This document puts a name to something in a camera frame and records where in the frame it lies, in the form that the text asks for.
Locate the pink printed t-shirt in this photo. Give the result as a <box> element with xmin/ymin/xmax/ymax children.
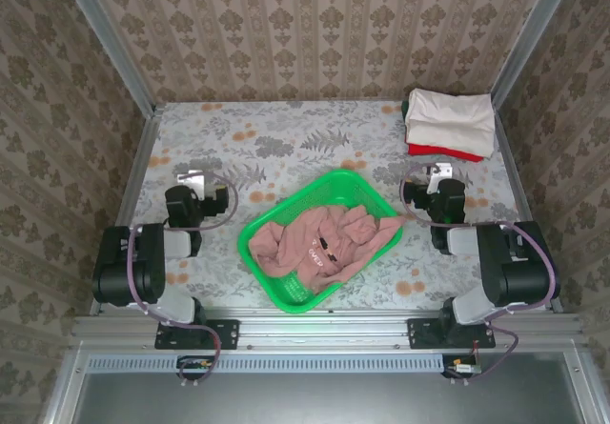
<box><xmin>248</xmin><ymin>204</ymin><xmax>407</xmax><ymax>295</ymax></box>

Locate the green plastic basket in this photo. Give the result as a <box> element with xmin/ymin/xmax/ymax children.
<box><xmin>236</xmin><ymin>168</ymin><xmax>406</xmax><ymax>314</ymax></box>

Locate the stack of folded clothes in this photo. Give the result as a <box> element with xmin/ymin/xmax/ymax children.
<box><xmin>404</xmin><ymin>87</ymin><xmax>497</xmax><ymax>159</ymax></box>

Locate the red and green object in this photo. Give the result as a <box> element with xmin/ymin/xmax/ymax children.
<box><xmin>407</xmin><ymin>142</ymin><xmax>486</xmax><ymax>164</ymax></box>

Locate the floral tablecloth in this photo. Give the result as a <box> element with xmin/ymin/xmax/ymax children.
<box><xmin>102</xmin><ymin>100</ymin><xmax>534</xmax><ymax>312</ymax></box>

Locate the grey metal sheet panel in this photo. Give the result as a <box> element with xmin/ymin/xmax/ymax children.
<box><xmin>71</xmin><ymin>352</ymin><xmax>590</xmax><ymax>424</ymax></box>

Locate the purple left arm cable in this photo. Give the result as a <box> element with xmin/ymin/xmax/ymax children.
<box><xmin>124</xmin><ymin>171</ymin><xmax>239</xmax><ymax>390</ymax></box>

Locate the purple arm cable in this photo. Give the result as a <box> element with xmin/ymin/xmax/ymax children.
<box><xmin>398</xmin><ymin>163</ymin><xmax>562</xmax><ymax>387</ymax></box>
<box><xmin>124</xmin><ymin>171</ymin><xmax>239</xmax><ymax>390</ymax></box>

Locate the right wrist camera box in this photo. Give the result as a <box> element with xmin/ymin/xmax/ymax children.
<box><xmin>426</xmin><ymin>161</ymin><xmax>453</xmax><ymax>195</ymax></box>

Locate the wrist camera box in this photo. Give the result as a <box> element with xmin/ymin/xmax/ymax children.
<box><xmin>176</xmin><ymin>170</ymin><xmax>207</xmax><ymax>198</ymax></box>
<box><xmin>426</xmin><ymin>161</ymin><xmax>453</xmax><ymax>195</ymax></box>

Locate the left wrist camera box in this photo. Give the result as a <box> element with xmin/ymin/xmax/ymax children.
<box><xmin>176</xmin><ymin>170</ymin><xmax>207</xmax><ymax>198</ymax></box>

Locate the aluminium table side rail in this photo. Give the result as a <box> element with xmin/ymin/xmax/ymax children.
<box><xmin>493</xmin><ymin>104</ymin><xmax>566</xmax><ymax>313</ymax></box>
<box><xmin>89</xmin><ymin>103</ymin><xmax>166</xmax><ymax>315</ymax></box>

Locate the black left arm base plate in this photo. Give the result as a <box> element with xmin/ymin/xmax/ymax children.
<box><xmin>154</xmin><ymin>317</ymin><xmax>239</xmax><ymax>351</ymax></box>

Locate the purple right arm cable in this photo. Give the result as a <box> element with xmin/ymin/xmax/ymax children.
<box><xmin>398</xmin><ymin>163</ymin><xmax>562</xmax><ymax>387</ymax></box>

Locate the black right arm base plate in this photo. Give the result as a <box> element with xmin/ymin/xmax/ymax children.
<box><xmin>407</xmin><ymin>317</ymin><xmax>497</xmax><ymax>351</ymax></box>

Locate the wide aluminium base rail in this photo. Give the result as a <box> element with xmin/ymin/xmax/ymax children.
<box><xmin>71</xmin><ymin>307</ymin><xmax>583</xmax><ymax>349</ymax></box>

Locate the aluminium frame post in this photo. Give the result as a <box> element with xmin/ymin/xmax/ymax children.
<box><xmin>489</xmin><ymin>0</ymin><xmax>583</xmax><ymax>111</ymax></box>
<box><xmin>53</xmin><ymin>0</ymin><xmax>158</xmax><ymax>118</ymax></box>

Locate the grey slotted cable duct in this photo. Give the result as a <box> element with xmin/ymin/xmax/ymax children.
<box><xmin>88</xmin><ymin>353</ymin><xmax>447</xmax><ymax>374</ymax></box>

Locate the aluminium lower frame rail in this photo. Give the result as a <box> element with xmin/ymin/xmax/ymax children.
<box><xmin>41</xmin><ymin>345</ymin><xmax>92</xmax><ymax>424</ymax></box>
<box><xmin>564</xmin><ymin>345</ymin><xmax>602</xmax><ymax>424</ymax></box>

